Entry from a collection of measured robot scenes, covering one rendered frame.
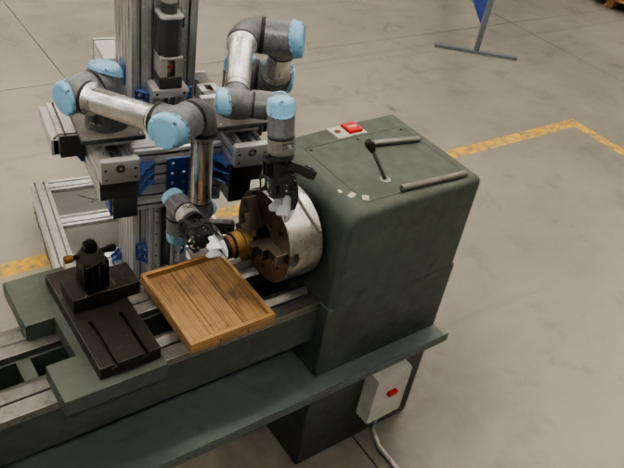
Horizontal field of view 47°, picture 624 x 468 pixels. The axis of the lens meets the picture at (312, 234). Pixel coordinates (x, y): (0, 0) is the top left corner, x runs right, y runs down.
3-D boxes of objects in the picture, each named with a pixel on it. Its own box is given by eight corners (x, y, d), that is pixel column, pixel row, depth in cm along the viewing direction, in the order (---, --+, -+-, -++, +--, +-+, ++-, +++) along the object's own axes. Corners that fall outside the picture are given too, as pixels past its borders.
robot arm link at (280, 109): (294, 93, 193) (296, 101, 186) (294, 132, 198) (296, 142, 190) (266, 93, 193) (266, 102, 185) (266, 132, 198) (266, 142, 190)
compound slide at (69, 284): (126, 273, 224) (126, 261, 221) (140, 293, 218) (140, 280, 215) (61, 292, 213) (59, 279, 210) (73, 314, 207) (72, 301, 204)
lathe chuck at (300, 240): (253, 227, 254) (272, 162, 232) (299, 292, 240) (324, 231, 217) (231, 233, 250) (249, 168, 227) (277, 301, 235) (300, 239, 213)
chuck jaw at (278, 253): (277, 232, 229) (297, 252, 222) (275, 244, 232) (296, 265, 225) (247, 240, 223) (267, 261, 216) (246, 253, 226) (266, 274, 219)
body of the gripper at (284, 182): (259, 192, 201) (258, 152, 196) (284, 186, 206) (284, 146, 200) (274, 201, 196) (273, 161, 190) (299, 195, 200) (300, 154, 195)
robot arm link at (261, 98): (255, 85, 203) (255, 96, 193) (294, 90, 204) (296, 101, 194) (253, 112, 206) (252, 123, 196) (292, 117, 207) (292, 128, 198)
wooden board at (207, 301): (219, 258, 252) (220, 249, 250) (274, 322, 231) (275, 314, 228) (139, 282, 237) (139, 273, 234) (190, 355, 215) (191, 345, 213)
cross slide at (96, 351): (102, 269, 230) (101, 258, 228) (161, 357, 204) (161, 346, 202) (45, 285, 221) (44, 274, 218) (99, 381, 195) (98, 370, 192)
